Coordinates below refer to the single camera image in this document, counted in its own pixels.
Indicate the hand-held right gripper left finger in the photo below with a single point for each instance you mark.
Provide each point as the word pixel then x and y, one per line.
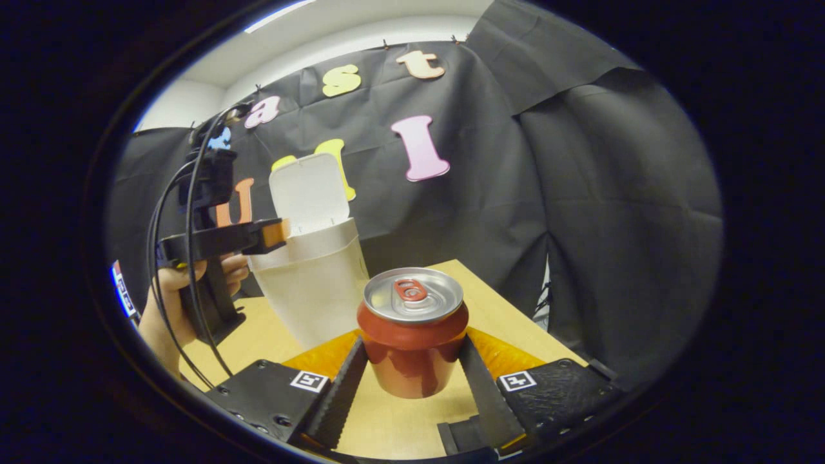
pixel 341 399

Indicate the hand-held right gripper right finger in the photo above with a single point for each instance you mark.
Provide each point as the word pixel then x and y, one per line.
pixel 486 399

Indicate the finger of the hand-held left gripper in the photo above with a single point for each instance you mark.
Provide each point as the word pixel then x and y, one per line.
pixel 269 235

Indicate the white desktop garbage bin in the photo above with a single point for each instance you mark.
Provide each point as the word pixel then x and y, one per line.
pixel 316 290

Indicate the red pop can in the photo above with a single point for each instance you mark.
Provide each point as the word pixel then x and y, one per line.
pixel 412 348

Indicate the wooden desktop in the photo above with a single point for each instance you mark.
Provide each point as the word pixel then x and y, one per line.
pixel 503 322

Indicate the computer monitor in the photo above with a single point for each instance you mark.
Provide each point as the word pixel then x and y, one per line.
pixel 124 293

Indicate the black backdrop cloth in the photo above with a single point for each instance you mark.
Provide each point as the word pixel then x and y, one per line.
pixel 612 225

